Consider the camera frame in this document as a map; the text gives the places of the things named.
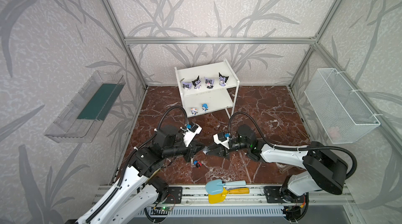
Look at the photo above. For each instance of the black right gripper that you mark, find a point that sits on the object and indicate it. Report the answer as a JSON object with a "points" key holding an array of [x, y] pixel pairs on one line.
{"points": [[220, 149]]}

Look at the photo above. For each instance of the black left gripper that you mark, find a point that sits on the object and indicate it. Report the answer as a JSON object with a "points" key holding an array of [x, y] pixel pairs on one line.
{"points": [[191, 151]]}

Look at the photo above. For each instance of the red capped blue figurine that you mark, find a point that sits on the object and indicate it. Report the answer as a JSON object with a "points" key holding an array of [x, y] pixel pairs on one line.
{"points": [[197, 164]]}

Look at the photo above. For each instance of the pink white small figurine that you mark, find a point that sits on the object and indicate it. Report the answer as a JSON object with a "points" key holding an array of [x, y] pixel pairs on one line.
{"points": [[194, 111]]}

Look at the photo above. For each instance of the blue-capped small figurine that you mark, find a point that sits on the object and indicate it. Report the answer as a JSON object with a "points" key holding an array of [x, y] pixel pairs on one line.
{"points": [[204, 107]]}

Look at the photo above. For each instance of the black eared purple figurine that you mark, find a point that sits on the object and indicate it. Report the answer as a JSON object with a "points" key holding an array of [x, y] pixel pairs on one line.
{"points": [[187, 85]]}

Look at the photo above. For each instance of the black-headed purple figurine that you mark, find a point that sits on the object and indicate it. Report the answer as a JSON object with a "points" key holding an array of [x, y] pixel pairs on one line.
{"points": [[197, 83]]}

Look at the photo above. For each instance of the black white red figurine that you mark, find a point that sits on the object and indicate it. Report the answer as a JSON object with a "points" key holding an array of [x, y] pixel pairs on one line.
{"points": [[223, 79]]}

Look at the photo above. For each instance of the purple pale figurine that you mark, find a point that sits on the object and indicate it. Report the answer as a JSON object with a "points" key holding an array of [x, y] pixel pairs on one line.
{"points": [[209, 82]]}

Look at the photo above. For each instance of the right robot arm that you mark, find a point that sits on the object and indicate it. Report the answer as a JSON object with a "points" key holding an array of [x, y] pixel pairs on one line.
{"points": [[325, 167]]}

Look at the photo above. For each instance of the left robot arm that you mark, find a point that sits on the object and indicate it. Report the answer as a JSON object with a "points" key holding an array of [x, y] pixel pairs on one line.
{"points": [[138, 185]]}

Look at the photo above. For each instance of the white two-tier metal shelf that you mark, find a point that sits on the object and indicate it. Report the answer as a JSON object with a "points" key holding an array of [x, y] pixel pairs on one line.
{"points": [[217, 98]]}

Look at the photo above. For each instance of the brown plastic toy rake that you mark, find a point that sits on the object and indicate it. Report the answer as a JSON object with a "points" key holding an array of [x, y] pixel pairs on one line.
{"points": [[285, 168]]}

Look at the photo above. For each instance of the light blue toy shovel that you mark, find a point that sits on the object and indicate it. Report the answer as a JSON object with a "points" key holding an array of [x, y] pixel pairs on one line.
{"points": [[217, 186]]}

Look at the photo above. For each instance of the yellow toy shovel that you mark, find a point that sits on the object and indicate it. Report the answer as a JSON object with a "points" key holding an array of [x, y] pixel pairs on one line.
{"points": [[219, 198]]}

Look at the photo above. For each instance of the green circuit board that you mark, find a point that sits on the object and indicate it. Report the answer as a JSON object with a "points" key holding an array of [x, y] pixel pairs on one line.
{"points": [[162, 210]]}

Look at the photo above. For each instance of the pink item in basket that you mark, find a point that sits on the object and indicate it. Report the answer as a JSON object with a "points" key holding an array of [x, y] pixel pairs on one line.
{"points": [[334, 133]]}

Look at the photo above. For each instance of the clear plastic wall tray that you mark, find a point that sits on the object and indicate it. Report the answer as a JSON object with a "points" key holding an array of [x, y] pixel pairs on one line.
{"points": [[83, 117]]}

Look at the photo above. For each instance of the white wire mesh basket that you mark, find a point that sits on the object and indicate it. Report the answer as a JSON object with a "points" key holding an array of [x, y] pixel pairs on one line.
{"points": [[337, 104]]}

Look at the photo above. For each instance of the aluminium cage frame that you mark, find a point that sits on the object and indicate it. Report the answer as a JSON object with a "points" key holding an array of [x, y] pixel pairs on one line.
{"points": [[362, 37]]}

